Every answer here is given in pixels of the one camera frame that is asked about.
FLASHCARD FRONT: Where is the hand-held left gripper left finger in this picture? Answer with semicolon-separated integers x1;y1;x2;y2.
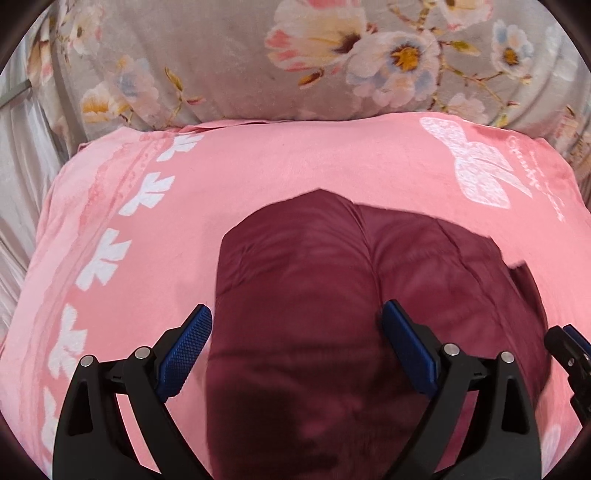
52;304;213;480

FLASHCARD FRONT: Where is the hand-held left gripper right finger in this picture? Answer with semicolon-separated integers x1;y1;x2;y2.
380;299;542;480

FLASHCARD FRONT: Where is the grey floral blanket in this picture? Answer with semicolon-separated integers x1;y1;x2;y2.
28;0;591;206

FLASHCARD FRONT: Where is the pink bow-print fleece blanket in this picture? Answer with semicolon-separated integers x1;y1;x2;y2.
0;111;588;480

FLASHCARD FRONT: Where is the maroon puffer jacket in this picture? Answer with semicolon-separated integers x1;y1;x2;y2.
205;187;551;480

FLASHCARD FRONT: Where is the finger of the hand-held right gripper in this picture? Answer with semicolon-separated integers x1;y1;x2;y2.
544;324;591;370

